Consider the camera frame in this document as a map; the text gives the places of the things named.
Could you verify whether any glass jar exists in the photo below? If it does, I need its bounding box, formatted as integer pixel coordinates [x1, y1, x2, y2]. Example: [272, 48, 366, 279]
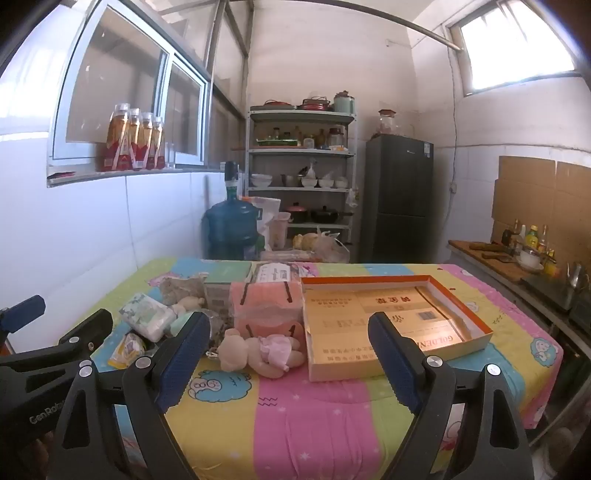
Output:
[376, 109, 399, 136]

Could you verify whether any metal rod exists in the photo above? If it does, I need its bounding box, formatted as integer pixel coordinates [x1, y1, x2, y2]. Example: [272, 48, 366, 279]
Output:
[323, 0, 465, 51]

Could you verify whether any black gas stove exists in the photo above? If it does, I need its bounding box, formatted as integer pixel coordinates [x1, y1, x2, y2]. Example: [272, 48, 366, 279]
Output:
[522, 272, 591, 315]

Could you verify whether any cartoon printed tablecloth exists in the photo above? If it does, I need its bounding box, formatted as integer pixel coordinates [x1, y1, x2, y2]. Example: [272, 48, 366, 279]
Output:
[88, 256, 566, 480]

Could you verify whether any brown cardboard sheet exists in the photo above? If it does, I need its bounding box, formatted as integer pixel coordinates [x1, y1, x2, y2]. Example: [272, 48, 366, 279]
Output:
[490, 156, 558, 245]
[554, 161, 591, 273]

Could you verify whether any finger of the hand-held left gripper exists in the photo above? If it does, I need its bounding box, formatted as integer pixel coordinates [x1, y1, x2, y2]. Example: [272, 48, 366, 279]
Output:
[0, 309, 114, 371]
[0, 295, 47, 334]

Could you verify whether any blue water jug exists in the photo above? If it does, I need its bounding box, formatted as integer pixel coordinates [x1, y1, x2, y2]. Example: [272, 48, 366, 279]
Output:
[202, 199, 260, 261]

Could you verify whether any wall cable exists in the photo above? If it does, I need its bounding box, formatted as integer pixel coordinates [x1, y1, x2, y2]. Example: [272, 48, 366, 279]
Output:
[449, 28, 462, 185]

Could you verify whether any orange drink bottle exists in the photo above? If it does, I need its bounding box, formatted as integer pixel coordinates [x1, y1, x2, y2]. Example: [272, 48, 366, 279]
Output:
[102, 104, 131, 172]
[139, 112, 154, 171]
[124, 108, 141, 171]
[151, 116, 166, 169]

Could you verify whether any green plush toy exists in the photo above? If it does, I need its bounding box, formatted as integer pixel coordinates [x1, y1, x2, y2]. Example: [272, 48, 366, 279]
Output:
[171, 311, 195, 337]

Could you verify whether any sliding window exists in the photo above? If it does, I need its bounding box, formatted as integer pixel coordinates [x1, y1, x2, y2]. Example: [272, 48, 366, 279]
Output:
[48, 0, 211, 169]

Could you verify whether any white sack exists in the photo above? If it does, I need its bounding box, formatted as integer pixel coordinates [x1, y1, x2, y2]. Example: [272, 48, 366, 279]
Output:
[245, 196, 282, 250]

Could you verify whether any leaf print tissue packet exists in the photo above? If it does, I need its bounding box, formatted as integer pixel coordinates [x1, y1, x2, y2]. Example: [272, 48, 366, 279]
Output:
[119, 293, 178, 343]

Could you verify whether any black water pump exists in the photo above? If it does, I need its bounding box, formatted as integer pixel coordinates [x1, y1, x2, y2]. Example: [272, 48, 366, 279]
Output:
[223, 161, 241, 200]

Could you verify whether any beige teddy bear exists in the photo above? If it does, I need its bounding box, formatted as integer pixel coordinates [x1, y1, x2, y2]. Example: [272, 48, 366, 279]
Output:
[173, 295, 207, 319]

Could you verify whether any clear plastic food pack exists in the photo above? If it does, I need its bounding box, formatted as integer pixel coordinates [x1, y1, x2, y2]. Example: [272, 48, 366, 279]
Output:
[261, 249, 319, 263]

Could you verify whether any pink tissue pack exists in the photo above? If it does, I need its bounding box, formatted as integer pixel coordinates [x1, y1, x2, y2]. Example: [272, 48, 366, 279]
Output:
[229, 281, 305, 342]

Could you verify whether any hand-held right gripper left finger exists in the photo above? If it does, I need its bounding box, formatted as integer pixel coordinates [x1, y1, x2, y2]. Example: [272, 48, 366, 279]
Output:
[48, 311, 212, 480]

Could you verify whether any pink plastic jug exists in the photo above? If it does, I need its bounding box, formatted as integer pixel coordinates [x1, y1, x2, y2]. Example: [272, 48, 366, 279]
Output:
[267, 212, 291, 250]

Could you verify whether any kitchen counter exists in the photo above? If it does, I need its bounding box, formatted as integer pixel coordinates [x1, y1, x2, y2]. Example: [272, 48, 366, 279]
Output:
[447, 239, 591, 352]

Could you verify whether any yellow snack packet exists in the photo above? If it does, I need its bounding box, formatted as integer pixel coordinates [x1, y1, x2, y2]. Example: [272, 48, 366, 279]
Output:
[108, 332, 146, 370]

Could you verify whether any dark fridge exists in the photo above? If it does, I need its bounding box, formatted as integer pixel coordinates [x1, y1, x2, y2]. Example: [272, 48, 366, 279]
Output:
[360, 135, 435, 264]

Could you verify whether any small wall window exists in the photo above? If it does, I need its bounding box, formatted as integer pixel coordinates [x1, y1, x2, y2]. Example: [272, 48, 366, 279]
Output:
[445, 0, 580, 97]

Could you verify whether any grey plush toy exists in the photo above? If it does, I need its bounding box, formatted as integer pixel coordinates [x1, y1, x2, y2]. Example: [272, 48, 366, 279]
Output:
[159, 276, 206, 308]

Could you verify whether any baby doll pink dress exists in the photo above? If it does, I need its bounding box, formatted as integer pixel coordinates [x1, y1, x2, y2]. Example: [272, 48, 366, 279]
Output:
[217, 329, 306, 379]

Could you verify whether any orange-rimmed cardboard box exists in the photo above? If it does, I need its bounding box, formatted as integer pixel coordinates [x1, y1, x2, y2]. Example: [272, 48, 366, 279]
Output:
[301, 274, 494, 383]

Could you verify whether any metal shelf rack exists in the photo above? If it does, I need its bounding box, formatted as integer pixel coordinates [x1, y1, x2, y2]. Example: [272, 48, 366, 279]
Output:
[245, 105, 358, 245]

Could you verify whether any black wok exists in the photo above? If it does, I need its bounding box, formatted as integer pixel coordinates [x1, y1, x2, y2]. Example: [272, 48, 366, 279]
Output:
[310, 207, 354, 223]

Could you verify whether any white printed box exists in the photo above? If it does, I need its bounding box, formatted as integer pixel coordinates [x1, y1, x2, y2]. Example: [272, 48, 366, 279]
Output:
[252, 262, 305, 284]

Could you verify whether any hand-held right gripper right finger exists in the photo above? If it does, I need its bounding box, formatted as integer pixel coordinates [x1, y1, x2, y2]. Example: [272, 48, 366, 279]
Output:
[367, 311, 534, 480]

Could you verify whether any plastic bag of potatoes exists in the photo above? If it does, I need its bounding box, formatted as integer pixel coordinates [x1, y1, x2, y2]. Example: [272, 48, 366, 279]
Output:
[293, 228, 351, 264]

